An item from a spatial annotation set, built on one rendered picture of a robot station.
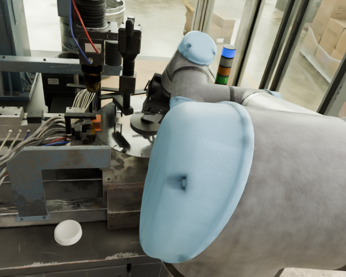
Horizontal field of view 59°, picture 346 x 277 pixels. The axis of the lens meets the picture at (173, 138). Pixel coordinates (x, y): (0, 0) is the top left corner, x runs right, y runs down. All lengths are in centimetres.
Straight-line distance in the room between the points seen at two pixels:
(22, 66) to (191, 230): 98
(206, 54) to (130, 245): 55
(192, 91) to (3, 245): 63
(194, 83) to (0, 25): 96
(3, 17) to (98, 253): 94
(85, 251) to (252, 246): 72
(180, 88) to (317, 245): 43
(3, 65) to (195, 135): 98
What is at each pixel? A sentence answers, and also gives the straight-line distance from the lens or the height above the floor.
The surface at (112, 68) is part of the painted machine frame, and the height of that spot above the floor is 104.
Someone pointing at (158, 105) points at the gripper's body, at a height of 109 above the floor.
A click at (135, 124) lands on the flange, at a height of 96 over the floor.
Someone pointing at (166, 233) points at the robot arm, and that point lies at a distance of 19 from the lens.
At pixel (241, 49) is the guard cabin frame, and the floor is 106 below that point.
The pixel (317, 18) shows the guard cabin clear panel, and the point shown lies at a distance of 103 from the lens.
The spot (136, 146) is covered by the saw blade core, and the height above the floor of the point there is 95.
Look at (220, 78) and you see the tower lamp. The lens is 108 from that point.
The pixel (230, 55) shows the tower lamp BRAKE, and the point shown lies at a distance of 105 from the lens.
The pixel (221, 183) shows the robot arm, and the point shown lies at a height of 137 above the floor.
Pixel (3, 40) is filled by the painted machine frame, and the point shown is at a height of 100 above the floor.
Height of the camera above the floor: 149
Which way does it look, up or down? 36 degrees down
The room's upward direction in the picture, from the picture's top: 10 degrees clockwise
